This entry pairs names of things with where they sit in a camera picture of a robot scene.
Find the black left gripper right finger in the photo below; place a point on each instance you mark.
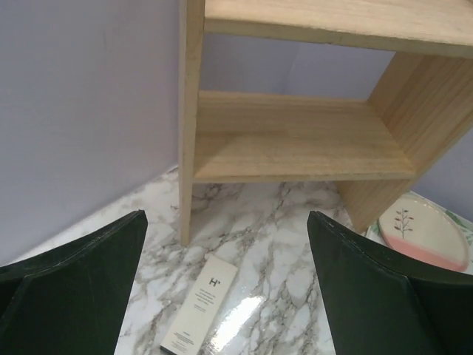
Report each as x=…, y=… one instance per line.
x=379, y=301

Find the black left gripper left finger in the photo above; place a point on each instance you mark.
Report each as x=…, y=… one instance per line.
x=72, y=299

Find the light wooden shelf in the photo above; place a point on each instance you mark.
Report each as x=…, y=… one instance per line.
x=374, y=149

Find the pink and cream plate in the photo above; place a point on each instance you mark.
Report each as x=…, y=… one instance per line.
x=425, y=233

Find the floral leaf tray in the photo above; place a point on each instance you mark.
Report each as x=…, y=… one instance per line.
x=458, y=225

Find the small white H box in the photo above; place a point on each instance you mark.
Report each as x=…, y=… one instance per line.
x=196, y=315

